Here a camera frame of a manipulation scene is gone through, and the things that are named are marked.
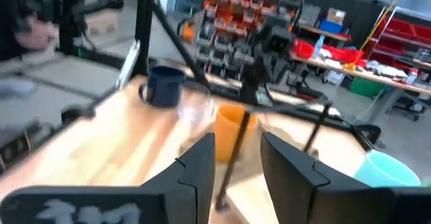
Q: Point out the blue plastic bin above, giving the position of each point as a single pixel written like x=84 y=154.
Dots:
x=330 y=27

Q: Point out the clear plastic bottle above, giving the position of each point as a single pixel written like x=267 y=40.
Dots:
x=319 y=47

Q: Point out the wooden workbench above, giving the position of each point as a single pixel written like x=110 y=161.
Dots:
x=370 y=76

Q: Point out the green plastic bin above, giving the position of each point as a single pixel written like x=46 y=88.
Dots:
x=367 y=87

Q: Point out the parts bin rack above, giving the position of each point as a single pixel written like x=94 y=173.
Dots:
x=232 y=22

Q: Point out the black aluminium rig frame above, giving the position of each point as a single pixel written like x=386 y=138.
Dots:
x=144 y=32

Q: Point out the orange plastic cup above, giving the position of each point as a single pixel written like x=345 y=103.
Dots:
x=225 y=130

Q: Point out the teal plastic mug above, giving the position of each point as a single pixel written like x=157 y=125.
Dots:
x=384 y=170

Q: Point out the clear glass mug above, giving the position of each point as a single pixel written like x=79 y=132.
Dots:
x=197 y=113

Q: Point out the navy blue enamel mug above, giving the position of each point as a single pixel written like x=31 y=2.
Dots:
x=165 y=89

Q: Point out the person's hand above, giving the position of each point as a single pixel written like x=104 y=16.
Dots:
x=33 y=35

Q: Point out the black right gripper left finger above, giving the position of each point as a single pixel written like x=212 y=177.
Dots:
x=188 y=197

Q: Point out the person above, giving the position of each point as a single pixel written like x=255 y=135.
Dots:
x=10 y=22

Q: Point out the cardboard box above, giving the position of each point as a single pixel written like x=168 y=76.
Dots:
x=336 y=15

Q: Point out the red plastic bin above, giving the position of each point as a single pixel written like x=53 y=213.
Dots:
x=347 y=54
x=302 y=49

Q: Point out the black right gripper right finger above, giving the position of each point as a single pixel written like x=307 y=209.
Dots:
x=293 y=190

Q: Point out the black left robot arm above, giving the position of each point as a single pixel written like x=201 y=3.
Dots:
x=276 y=39

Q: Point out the silver aluminium bracket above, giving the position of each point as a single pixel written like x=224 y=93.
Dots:
x=129 y=62

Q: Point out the grey small parts cabinet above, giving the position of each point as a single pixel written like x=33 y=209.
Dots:
x=309 y=15

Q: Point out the red bin shelf rack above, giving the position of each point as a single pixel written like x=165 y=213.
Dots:
x=404 y=29

